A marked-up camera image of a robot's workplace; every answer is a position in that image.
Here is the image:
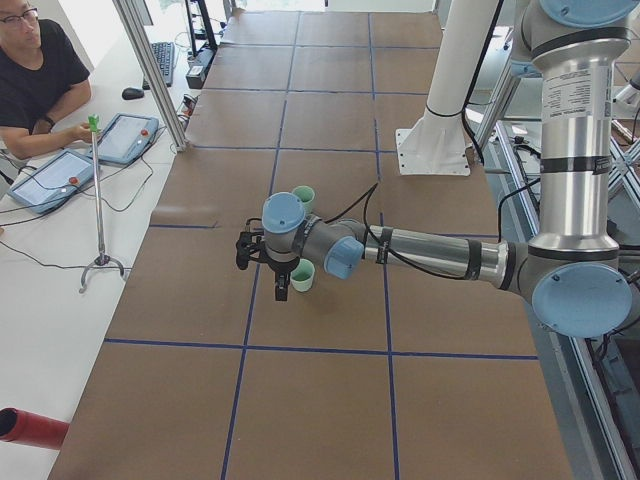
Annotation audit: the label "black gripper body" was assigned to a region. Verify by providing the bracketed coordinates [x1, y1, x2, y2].
[265, 247, 299, 274]

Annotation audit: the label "light green cup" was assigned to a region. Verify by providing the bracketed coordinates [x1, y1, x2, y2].
[291, 185, 316, 214]
[290, 258, 315, 292]

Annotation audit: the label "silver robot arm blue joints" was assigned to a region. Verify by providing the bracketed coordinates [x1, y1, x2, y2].
[245, 1, 636, 338]

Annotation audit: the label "blue teach pendant tablet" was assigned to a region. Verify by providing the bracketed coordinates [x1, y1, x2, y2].
[8, 149, 93, 214]
[97, 113, 159, 166]

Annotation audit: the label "black computer mouse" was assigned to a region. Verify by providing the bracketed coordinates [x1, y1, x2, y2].
[121, 87, 145, 100]

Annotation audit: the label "metal stand green top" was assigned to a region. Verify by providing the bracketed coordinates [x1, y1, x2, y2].
[79, 114, 125, 294]

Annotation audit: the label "black keyboard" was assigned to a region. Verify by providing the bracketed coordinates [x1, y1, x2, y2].
[150, 42, 175, 87]

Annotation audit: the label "person in black shirt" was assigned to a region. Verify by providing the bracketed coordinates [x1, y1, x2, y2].
[1, 1, 92, 160]

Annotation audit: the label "red cylinder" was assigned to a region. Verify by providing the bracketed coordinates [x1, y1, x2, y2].
[1, 407, 69, 450]

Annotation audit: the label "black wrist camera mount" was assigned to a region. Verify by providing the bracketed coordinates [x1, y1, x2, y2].
[235, 230, 266, 270]

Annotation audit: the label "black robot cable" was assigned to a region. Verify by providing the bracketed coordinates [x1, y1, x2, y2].
[319, 182, 481, 281]

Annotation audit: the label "white pillar base mount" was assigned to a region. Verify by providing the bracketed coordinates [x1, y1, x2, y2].
[396, 0, 502, 177]

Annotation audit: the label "aluminium frame post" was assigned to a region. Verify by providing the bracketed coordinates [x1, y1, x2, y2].
[112, 0, 187, 152]

